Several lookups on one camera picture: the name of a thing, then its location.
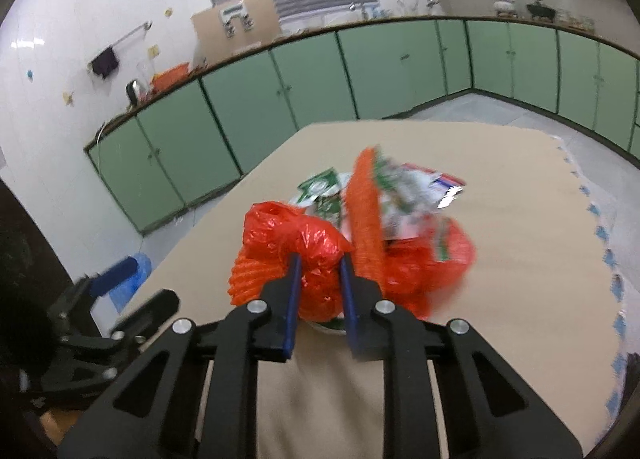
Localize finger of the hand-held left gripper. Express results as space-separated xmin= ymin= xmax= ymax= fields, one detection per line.
xmin=47 ymin=258 xmax=139 ymax=336
xmin=111 ymin=289 xmax=181 ymax=343

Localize clear printed plastic wrapper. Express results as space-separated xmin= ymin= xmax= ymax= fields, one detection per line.
xmin=375 ymin=151 xmax=441 ymax=240

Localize metal towel rail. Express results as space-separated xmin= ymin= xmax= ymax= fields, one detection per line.
xmin=90 ymin=21 xmax=153 ymax=67

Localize table with beige cloth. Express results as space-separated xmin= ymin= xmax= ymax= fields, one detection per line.
xmin=37 ymin=121 xmax=630 ymax=459

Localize green lower kitchen cabinets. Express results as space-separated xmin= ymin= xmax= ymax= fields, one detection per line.
xmin=84 ymin=16 xmax=640 ymax=237

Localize red blue white packet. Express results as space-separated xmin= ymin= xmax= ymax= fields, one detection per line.
xmin=407 ymin=164 xmax=467 ymax=210

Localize brown board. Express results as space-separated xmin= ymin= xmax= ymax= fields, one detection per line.
xmin=191 ymin=0 xmax=278 ymax=67

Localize orange mesh net sleeve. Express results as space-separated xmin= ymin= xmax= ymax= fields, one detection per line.
xmin=228 ymin=251 xmax=293 ymax=307
xmin=346 ymin=146 xmax=387 ymax=285

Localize white device with clips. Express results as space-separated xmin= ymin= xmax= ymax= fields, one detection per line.
xmin=220 ymin=1 xmax=256 ymax=37

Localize blue plastic bag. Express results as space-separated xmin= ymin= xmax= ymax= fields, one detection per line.
xmin=107 ymin=253 xmax=152 ymax=312

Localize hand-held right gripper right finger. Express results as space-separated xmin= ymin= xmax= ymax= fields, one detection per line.
xmin=339 ymin=256 xmax=584 ymax=459

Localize dark towel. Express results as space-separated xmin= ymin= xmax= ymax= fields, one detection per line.
xmin=91 ymin=48 xmax=120 ymax=78

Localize orange basket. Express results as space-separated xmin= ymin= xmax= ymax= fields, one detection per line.
xmin=150 ymin=64 xmax=193 ymax=94

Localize red plastic bag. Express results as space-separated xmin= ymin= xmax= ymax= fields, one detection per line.
xmin=242 ymin=200 xmax=353 ymax=322
xmin=382 ymin=216 xmax=477 ymax=321

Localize black wok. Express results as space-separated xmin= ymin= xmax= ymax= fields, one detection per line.
xmin=525 ymin=0 xmax=557 ymax=20

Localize green white snack packet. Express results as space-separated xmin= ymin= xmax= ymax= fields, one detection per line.
xmin=289 ymin=168 xmax=348 ymax=227

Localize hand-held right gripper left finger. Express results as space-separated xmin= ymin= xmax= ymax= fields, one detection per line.
xmin=57 ymin=253 xmax=304 ymax=459

